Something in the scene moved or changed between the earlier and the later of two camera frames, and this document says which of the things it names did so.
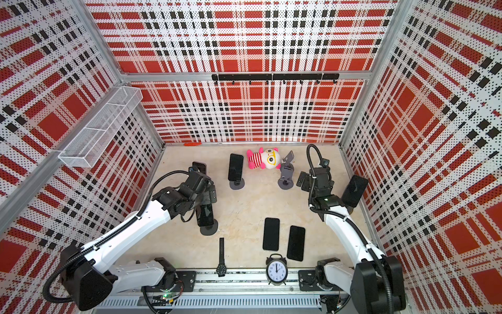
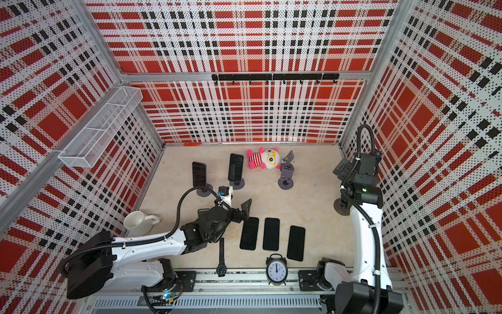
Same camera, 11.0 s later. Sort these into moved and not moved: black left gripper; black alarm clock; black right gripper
Moved: black right gripper; black left gripper
Not moved: black alarm clock
